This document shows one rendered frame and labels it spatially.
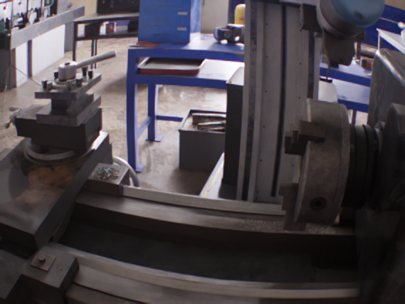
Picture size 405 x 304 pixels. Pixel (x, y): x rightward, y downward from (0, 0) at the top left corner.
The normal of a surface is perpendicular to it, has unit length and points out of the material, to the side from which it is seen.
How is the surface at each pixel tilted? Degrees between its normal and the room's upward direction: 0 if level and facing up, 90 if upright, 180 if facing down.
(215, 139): 90
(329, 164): 64
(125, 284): 0
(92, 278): 0
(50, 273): 0
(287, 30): 90
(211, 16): 90
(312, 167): 69
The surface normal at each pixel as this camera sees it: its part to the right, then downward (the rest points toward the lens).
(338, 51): -0.11, 0.09
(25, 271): 0.03, -0.89
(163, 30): -0.19, 0.44
